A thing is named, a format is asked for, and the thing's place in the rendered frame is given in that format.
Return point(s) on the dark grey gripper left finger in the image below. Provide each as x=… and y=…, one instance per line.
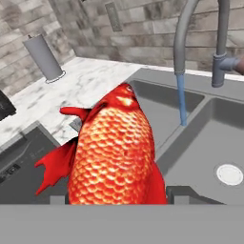
x=58, y=199

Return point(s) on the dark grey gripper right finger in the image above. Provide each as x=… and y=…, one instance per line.
x=184, y=196

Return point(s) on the red orange fish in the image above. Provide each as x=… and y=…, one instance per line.
x=111, y=149

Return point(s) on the dark grey tray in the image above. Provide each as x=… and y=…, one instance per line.
x=22, y=168

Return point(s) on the grey double sink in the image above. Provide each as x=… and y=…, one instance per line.
x=197, y=136

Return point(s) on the grey sink tap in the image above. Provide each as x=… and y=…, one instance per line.
x=203, y=35

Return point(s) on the blue water stream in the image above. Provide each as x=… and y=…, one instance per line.
x=181, y=100

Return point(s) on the black appliance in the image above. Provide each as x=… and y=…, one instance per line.
x=4, y=108

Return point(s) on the grey paper towel roll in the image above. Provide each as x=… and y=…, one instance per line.
x=44, y=57

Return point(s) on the grey wall socket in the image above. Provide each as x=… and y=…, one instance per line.
x=113, y=16

